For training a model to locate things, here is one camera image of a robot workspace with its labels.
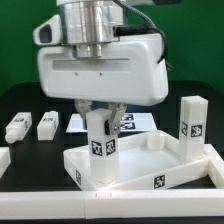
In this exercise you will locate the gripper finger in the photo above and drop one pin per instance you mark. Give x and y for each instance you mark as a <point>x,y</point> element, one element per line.
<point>112,125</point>
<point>83,106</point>

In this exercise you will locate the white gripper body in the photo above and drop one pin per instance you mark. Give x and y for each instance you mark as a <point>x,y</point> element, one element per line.
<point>129,71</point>

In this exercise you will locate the white desk top tray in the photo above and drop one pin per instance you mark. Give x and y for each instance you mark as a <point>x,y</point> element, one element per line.
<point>147,161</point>

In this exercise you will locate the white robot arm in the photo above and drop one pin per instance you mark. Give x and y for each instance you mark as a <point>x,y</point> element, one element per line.
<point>87,25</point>

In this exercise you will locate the white marker sheet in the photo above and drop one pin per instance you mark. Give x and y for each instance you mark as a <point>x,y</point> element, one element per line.
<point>131,122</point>

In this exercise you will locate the white left fence block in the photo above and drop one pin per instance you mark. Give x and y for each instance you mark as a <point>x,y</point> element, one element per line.
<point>5,160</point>

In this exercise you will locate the white fence block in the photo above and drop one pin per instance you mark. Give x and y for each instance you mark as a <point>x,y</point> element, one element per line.
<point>215,166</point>
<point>5,160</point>

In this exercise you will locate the white front fence bar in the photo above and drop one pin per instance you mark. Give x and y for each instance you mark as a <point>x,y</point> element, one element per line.
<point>111,204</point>

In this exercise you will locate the white right fence block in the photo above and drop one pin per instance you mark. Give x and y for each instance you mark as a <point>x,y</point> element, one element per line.
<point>215,166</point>

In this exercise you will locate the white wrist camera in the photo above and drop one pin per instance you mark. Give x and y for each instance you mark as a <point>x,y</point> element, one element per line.
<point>49,33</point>

